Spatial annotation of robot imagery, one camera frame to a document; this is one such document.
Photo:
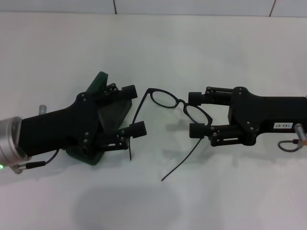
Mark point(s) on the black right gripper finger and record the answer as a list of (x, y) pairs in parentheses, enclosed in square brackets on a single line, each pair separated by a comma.
[(138, 129), (129, 92)]

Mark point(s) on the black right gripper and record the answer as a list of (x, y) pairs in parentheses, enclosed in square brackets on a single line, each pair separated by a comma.
[(268, 112)]

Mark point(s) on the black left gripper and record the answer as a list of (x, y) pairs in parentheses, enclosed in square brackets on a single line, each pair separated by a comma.
[(60, 127)]

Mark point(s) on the silver left wrist post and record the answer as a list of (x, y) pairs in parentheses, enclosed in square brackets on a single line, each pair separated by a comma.
[(42, 109)]

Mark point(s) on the green glasses case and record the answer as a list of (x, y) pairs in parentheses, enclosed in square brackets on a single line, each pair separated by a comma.
[(98, 80)]

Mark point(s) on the black glasses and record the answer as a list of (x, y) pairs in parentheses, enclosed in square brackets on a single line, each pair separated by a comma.
[(182, 103)]

